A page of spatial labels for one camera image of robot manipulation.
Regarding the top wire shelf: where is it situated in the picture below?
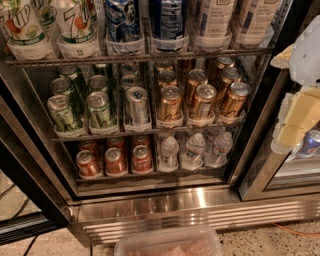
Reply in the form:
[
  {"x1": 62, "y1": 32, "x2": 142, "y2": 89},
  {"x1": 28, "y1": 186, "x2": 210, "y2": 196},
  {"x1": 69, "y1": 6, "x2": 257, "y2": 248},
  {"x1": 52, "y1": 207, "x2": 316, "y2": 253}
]
[{"x1": 5, "y1": 47, "x2": 273, "y2": 68}]

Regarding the water bottle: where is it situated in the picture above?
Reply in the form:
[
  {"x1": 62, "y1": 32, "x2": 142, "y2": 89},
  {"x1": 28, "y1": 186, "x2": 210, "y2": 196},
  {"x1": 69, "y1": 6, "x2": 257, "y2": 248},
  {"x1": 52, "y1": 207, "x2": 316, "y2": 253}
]
[
  {"x1": 182, "y1": 133, "x2": 206, "y2": 170},
  {"x1": 205, "y1": 131, "x2": 233, "y2": 168},
  {"x1": 159, "y1": 136, "x2": 179, "y2": 172}
]

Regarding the middle red can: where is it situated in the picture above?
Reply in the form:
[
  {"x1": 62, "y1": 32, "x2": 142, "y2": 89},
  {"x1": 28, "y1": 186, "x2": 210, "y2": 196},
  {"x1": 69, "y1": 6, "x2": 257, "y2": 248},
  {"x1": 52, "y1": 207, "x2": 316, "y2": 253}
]
[{"x1": 105, "y1": 147, "x2": 127, "y2": 177}]

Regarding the wire shelf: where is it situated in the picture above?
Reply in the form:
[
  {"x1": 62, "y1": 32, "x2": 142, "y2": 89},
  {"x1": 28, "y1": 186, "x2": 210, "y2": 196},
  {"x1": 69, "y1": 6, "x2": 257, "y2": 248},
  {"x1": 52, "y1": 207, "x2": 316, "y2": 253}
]
[
  {"x1": 5, "y1": 47, "x2": 273, "y2": 68},
  {"x1": 51, "y1": 121, "x2": 243, "y2": 142}
]

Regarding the silver can middle shelf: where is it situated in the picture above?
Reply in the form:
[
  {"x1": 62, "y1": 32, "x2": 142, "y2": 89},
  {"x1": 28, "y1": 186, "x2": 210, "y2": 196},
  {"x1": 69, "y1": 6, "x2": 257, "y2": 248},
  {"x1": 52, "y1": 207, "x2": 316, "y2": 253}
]
[{"x1": 124, "y1": 87, "x2": 152, "y2": 131}]

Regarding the red can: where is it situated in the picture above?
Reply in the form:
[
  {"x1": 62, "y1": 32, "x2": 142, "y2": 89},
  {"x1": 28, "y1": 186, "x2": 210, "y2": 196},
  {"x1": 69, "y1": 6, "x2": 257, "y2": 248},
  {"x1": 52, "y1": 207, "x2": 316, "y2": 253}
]
[
  {"x1": 132, "y1": 145, "x2": 153, "y2": 174},
  {"x1": 76, "y1": 150, "x2": 102, "y2": 179},
  {"x1": 105, "y1": 147, "x2": 127, "y2": 177}
]

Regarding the front middle gold can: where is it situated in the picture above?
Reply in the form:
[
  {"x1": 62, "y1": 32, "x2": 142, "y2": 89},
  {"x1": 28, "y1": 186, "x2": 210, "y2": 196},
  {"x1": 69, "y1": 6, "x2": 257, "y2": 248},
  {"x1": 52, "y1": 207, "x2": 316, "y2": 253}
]
[{"x1": 188, "y1": 84, "x2": 217, "y2": 127}]

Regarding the dark blue pepsi can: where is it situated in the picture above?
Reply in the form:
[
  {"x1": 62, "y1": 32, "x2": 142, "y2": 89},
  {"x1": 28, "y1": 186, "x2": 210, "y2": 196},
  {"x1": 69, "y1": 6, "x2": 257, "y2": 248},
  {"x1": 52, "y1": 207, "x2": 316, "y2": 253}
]
[{"x1": 149, "y1": 0, "x2": 187, "y2": 52}]

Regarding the left red can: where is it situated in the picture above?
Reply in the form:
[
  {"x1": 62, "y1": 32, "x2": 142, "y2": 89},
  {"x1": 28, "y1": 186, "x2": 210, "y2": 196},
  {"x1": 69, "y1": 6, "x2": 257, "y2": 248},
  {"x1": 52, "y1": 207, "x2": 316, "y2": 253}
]
[{"x1": 76, "y1": 150, "x2": 102, "y2": 179}]

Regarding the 7up can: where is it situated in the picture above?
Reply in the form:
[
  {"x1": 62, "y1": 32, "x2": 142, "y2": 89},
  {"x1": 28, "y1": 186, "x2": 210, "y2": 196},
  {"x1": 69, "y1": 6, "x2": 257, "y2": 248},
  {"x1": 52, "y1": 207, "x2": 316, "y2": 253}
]
[
  {"x1": 52, "y1": 0, "x2": 101, "y2": 59},
  {"x1": 0, "y1": 0, "x2": 53, "y2": 60}
]

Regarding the right water bottle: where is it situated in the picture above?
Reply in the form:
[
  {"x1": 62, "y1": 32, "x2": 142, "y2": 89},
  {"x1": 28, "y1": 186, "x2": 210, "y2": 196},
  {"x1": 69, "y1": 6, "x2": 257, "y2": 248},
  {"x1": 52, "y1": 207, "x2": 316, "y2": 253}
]
[{"x1": 205, "y1": 131, "x2": 233, "y2": 168}]

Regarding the blue pepsi can with portrait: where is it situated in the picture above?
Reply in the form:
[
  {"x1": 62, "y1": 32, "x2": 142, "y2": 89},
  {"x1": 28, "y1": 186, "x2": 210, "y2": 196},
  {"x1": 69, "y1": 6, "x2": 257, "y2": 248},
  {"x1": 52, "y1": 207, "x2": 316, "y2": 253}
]
[{"x1": 104, "y1": 0, "x2": 144, "y2": 56}]

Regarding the pepsi can behind right glass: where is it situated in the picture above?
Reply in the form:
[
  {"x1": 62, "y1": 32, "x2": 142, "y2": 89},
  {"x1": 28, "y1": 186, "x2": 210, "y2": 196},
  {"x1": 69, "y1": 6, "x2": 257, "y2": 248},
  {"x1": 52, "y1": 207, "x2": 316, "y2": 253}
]
[{"x1": 297, "y1": 130, "x2": 320, "y2": 158}]

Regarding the left front 7up can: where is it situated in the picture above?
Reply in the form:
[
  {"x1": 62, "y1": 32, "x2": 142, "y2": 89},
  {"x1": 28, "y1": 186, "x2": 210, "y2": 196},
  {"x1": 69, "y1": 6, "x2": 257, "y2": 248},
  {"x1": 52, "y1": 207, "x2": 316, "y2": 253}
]
[{"x1": 0, "y1": 0, "x2": 53, "y2": 60}]

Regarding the front right gold can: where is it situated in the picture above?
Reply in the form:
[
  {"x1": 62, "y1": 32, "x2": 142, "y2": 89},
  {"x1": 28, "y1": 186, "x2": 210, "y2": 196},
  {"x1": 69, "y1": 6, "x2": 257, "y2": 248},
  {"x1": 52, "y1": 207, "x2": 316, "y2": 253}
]
[{"x1": 219, "y1": 82, "x2": 251, "y2": 124}]

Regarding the orange cable on floor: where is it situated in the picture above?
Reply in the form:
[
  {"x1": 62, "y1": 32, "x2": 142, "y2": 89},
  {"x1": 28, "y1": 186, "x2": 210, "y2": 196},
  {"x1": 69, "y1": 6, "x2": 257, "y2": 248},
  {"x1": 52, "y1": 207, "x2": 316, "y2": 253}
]
[{"x1": 273, "y1": 222, "x2": 320, "y2": 238}]

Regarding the front left gold can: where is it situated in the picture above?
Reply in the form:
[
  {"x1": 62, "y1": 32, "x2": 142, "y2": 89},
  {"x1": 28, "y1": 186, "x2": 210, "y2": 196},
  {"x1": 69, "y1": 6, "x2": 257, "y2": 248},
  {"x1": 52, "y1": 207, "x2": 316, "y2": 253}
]
[{"x1": 157, "y1": 86, "x2": 182, "y2": 128}]

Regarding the white can right of pepsi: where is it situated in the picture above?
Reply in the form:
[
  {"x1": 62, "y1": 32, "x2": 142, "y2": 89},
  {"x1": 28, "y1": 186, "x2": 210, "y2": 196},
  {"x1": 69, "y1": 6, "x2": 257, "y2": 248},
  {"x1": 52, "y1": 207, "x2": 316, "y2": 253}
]
[{"x1": 191, "y1": 0, "x2": 236, "y2": 52}]

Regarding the right red can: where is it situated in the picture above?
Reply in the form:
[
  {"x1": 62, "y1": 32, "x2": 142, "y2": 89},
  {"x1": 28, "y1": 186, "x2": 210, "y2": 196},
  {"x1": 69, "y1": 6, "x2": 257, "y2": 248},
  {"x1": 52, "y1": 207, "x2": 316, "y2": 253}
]
[{"x1": 132, "y1": 145, "x2": 153, "y2": 174}]

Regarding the middle water bottle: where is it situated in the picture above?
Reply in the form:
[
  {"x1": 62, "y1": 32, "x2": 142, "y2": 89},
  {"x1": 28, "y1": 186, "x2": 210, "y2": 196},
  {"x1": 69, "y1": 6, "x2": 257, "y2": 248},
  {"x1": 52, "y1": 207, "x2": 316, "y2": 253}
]
[{"x1": 182, "y1": 133, "x2": 206, "y2": 170}]

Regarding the steel fridge base grille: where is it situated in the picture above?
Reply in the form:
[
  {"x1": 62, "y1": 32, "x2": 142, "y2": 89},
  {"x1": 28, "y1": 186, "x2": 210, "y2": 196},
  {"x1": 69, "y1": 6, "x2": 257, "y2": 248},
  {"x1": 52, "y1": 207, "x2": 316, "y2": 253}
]
[{"x1": 68, "y1": 187, "x2": 320, "y2": 247}]

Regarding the left water bottle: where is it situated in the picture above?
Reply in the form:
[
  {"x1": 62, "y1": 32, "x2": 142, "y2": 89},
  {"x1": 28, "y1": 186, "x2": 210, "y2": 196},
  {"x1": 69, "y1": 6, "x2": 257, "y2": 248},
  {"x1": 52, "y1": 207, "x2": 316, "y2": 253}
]
[{"x1": 159, "y1": 136, "x2": 179, "y2": 172}]

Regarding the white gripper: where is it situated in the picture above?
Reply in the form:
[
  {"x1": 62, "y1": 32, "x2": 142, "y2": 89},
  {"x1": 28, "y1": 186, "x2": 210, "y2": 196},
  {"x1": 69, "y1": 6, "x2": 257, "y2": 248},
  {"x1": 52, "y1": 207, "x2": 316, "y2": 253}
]
[{"x1": 270, "y1": 15, "x2": 320, "y2": 154}]

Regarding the clear plastic container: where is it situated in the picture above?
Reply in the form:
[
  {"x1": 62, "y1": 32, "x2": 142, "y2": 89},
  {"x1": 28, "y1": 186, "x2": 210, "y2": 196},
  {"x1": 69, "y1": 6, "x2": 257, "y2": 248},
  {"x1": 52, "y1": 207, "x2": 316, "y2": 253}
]
[{"x1": 114, "y1": 225, "x2": 224, "y2": 256}]

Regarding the second row left green can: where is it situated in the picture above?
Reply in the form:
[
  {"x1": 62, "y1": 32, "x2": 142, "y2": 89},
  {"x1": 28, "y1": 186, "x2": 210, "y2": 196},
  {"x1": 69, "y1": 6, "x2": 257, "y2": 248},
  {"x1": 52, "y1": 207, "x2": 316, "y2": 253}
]
[{"x1": 50, "y1": 77, "x2": 79, "y2": 100}]

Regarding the front left green can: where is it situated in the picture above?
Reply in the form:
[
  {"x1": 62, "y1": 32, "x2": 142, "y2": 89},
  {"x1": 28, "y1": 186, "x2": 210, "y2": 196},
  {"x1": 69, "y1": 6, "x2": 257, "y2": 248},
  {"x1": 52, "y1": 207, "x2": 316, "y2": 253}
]
[{"x1": 47, "y1": 94, "x2": 85, "y2": 138}]

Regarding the far right white can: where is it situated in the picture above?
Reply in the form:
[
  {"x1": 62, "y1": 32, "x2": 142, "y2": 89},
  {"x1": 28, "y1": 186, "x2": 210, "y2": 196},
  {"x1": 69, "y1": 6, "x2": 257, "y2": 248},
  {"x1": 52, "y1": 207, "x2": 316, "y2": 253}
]
[{"x1": 231, "y1": 0, "x2": 281, "y2": 49}]

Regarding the second row gold can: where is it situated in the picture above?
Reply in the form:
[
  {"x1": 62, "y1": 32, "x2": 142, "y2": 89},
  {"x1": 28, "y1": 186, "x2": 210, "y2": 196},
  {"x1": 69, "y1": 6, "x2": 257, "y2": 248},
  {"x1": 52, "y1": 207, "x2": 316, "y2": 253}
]
[{"x1": 157, "y1": 70, "x2": 178, "y2": 88}]

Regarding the open fridge door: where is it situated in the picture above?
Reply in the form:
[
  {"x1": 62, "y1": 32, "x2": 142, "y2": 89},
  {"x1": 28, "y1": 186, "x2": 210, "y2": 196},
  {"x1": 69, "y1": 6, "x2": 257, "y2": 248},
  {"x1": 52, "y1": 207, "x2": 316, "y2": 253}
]
[{"x1": 0, "y1": 97, "x2": 71, "y2": 245}]

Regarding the middle wire shelf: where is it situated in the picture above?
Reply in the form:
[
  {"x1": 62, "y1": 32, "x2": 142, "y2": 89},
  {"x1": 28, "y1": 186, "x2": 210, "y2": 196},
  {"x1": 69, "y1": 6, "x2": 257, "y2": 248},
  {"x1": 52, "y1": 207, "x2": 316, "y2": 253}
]
[{"x1": 51, "y1": 121, "x2": 243, "y2": 142}]

